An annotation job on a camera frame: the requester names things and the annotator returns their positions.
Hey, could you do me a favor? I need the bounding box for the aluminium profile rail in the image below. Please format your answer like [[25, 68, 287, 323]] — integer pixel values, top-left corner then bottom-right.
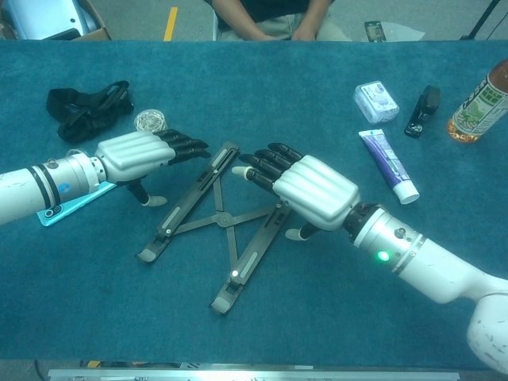
[[47, 368, 461, 381]]

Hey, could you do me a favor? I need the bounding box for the brown cardboard box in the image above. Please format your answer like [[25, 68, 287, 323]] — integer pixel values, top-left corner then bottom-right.
[[0, 0, 112, 41]]

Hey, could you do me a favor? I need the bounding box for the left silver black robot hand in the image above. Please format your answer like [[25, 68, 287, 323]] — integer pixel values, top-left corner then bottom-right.
[[94, 129, 213, 208]]

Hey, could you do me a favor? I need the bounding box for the seated person dark shirt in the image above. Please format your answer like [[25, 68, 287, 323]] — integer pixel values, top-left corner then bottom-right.
[[204, 0, 352, 42]]

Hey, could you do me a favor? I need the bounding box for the black stapler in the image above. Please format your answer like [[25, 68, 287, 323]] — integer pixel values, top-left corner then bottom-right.
[[403, 84, 442, 139]]

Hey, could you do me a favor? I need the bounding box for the clear box with purple label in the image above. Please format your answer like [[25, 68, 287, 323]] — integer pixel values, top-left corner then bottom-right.
[[352, 79, 399, 124]]

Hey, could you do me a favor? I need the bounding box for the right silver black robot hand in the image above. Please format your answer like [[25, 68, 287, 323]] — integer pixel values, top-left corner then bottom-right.
[[232, 141, 361, 242]]

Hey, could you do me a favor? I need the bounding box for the yellow floor tape strip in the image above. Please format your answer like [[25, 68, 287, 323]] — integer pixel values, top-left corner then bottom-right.
[[163, 6, 179, 42]]

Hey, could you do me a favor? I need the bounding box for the black folding laptop stand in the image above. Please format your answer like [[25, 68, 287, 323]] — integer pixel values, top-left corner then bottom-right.
[[134, 140, 294, 315]]

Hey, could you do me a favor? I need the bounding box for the light blue smartphone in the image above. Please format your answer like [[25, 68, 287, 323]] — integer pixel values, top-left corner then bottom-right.
[[37, 181, 119, 228]]

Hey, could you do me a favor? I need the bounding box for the teal felt table cover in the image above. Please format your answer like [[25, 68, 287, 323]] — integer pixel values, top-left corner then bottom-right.
[[0, 38, 508, 370]]

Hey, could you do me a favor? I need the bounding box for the purple white toothpaste tube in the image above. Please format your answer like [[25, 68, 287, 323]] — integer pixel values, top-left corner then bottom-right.
[[358, 128, 421, 205]]

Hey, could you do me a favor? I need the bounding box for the clear jar of paper clips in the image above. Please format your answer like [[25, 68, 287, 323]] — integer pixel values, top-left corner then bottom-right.
[[133, 109, 167, 134]]

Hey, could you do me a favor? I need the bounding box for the black elastic strap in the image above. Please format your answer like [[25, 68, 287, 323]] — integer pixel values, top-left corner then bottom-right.
[[45, 80, 135, 144]]

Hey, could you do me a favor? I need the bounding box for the white paper sheet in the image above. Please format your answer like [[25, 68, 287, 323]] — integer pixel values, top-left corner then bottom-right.
[[380, 21, 426, 42]]

